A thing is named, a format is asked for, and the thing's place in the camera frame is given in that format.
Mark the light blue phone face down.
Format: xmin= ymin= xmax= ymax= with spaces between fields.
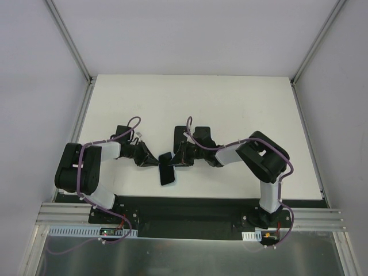
xmin=158 ymin=152 xmax=175 ymax=186

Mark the black phone case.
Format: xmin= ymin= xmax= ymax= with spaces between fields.
xmin=173 ymin=126 xmax=187 ymax=154

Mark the gold phone with black screen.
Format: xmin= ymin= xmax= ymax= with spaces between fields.
xmin=193 ymin=126 xmax=212 ymax=147

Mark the light blue three-hole phone case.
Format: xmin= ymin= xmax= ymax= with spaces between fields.
xmin=206 ymin=126 xmax=213 ymax=144

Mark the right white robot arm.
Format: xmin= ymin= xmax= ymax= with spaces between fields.
xmin=168 ymin=126 xmax=290 ymax=229

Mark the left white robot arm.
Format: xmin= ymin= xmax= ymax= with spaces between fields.
xmin=54 ymin=125 xmax=159 ymax=224

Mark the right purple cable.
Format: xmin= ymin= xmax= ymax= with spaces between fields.
xmin=186 ymin=116 xmax=296 ymax=251

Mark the purple cable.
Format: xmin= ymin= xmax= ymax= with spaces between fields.
xmin=76 ymin=116 xmax=142 ymax=245
xmin=186 ymin=116 xmax=296 ymax=251

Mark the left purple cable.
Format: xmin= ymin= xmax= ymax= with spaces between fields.
xmin=76 ymin=116 xmax=142 ymax=245

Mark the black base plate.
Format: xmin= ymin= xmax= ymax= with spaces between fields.
xmin=54 ymin=192 xmax=330 ymax=239

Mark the right white cable duct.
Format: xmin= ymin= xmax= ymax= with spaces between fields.
xmin=241 ymin=230 xmax=280 ymax=242

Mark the white cable duct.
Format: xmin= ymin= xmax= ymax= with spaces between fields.
xmin=48 ymin=226 xmax=138 ymax=239
xmin=241 ymin=230 xmax=280 ymax=242

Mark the left white cable duct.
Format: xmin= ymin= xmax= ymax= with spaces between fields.
xmin=48 ymin=226 xmax=138 ymax=239

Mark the right aluminium frame post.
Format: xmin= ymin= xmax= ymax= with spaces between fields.
xmin=290 ymin=0 xmax=348 ymax=87

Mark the aluminium frame post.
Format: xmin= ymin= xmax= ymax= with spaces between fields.
xmin=290 ymin=0 xmax=348 ymax=87
xmin=43 ymin=0 xmax=94 ymax=85

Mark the aluminium front rail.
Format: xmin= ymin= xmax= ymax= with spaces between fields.
xmin=36 ymin=202 xmax=347 ymax=232

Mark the left aluminium frame post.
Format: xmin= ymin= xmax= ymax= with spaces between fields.
xmin=43 ymin=0 xmax=94 ymax=85

